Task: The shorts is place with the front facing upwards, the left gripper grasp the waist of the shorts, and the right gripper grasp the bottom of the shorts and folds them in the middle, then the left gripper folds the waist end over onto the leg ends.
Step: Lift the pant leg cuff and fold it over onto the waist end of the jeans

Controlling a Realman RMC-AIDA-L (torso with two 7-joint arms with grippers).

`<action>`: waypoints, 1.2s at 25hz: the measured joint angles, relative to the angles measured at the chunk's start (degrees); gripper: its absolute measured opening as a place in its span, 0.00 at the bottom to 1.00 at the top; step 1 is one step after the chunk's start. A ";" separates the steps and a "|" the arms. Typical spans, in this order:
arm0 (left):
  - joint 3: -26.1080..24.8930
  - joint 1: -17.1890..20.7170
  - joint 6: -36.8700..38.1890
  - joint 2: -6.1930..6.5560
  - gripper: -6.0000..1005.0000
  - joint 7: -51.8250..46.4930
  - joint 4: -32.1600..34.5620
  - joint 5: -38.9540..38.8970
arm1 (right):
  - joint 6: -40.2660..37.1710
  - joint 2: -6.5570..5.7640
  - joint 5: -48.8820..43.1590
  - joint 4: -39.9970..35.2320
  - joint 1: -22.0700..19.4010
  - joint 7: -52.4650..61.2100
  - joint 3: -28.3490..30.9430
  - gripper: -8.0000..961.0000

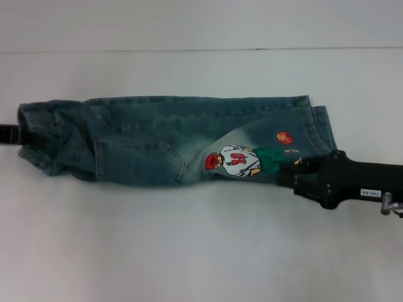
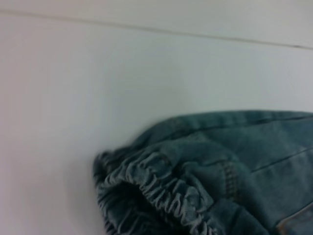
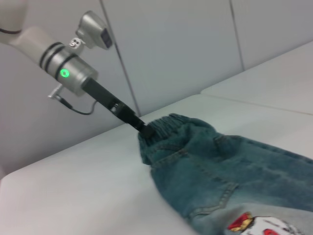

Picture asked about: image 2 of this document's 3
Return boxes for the blue denim shorts with print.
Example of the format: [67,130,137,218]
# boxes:
[92,110,313,235]

